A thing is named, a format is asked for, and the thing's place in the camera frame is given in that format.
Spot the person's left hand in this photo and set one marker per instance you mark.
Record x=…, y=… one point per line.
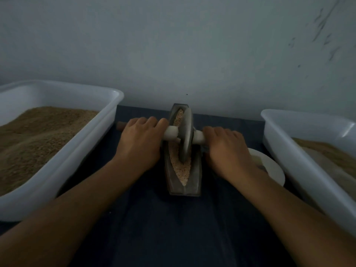
x=139, y=143

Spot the person's right hand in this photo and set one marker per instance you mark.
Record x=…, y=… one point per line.
x=228, y=154

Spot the boat-shaped metal grinding trough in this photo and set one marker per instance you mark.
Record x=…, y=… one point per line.
x=184, y=189

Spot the large brown grain heap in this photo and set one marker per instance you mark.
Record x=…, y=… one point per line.
x=327, y=151
x=30, y=144

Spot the white plastic scoop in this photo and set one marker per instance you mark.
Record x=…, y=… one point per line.
x=334, y=172

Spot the person's left forearm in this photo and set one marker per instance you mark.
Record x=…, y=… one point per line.
x=55, y=228

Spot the person's right forearm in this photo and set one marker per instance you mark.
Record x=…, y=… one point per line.
x=300, y=225

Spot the white round plate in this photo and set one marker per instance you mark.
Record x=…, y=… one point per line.
x=272, y=166

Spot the white plastic tub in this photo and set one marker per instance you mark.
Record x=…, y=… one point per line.
x=303, y=175
x=86, y=144

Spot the dark blue table cloth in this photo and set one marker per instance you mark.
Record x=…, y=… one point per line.
x=144, y=244

